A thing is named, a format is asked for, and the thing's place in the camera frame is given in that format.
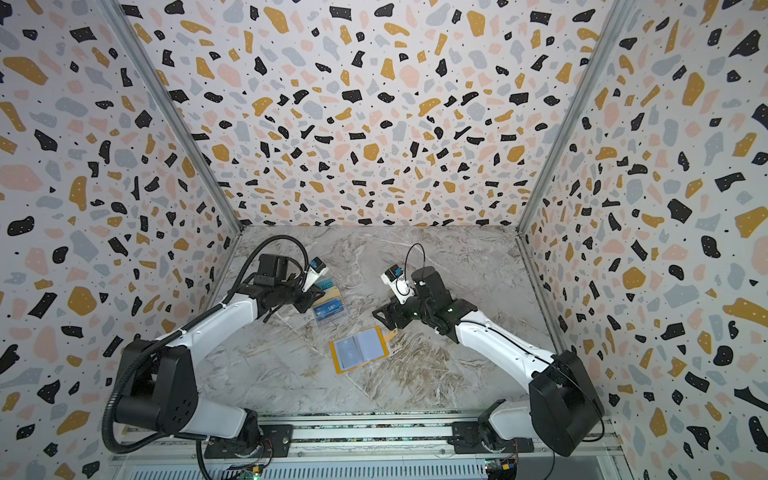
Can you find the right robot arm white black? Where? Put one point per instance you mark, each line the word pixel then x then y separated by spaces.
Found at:
pixel 563 406

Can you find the gold card in stand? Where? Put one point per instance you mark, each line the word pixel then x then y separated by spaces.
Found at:
pixel 331 294

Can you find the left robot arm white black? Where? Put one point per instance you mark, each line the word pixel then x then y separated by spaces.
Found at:
pixel 156 394

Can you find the teal VIP card in stand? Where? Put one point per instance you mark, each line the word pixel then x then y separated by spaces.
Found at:
pixel 325 283

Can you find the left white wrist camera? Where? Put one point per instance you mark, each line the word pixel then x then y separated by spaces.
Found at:
pixel 317 268

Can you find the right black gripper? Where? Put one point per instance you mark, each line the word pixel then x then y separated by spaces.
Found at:
pixel 402 308

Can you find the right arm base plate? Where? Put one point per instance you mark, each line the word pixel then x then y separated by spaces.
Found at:
pixel 474 437

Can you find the white perforated cable duct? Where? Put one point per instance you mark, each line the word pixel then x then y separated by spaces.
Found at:
pixel 388 469

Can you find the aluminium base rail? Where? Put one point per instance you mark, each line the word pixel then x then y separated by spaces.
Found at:
pixel 376 436

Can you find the blue VIP card in stand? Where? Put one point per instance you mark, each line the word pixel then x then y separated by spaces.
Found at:
pixel 328 309

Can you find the yellow leather card holder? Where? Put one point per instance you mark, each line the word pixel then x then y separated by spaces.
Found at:
pixel 357 350

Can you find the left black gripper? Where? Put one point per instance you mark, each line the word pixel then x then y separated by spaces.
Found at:
pixel 312 296

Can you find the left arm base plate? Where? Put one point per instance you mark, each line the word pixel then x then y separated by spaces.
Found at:
pixel 271 441

